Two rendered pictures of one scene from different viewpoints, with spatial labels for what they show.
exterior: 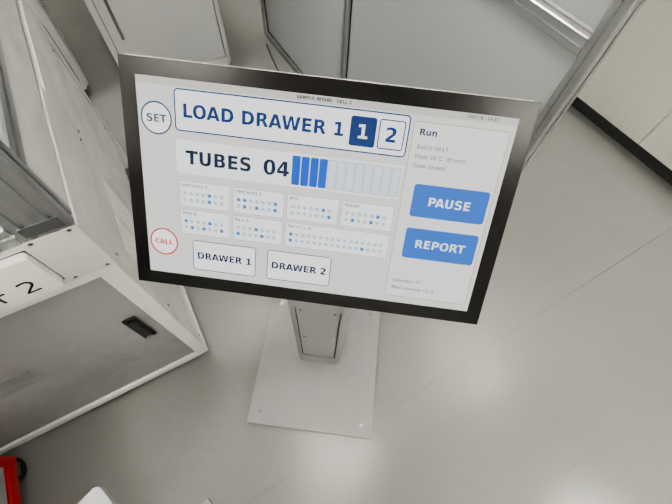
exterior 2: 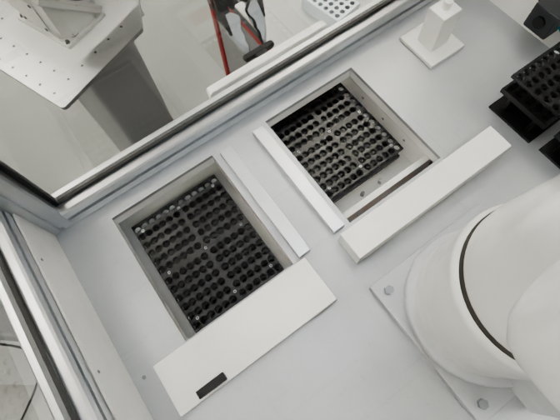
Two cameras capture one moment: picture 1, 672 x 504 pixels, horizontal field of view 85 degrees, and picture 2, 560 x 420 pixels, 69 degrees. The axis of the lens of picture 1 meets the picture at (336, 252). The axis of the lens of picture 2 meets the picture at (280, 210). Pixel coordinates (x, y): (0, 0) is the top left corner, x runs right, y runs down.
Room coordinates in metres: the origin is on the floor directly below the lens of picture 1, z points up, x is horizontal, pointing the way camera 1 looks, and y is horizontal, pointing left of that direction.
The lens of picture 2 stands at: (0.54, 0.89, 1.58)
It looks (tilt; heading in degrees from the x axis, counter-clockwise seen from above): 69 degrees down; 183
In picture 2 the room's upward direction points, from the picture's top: 6 degrees counter-clockwise
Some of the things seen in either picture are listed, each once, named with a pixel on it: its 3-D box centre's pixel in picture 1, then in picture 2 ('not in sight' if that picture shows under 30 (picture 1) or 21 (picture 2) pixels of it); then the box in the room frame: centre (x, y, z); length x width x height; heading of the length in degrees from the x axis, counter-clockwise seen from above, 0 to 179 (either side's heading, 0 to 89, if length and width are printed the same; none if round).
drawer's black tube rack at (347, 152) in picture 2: not in sight; (328, 140); (0.12, 0.98, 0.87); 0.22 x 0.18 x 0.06; 33
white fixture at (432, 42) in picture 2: not in sight; (439, 23); (-0.03, 1.19, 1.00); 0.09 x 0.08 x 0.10; 33
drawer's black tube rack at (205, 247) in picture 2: not in sight; (209, 252); (0.34, 0.75, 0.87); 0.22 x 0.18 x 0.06; 33
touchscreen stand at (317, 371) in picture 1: (318, 321); not in sight; (0.32, 0.03, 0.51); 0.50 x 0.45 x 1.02; 177
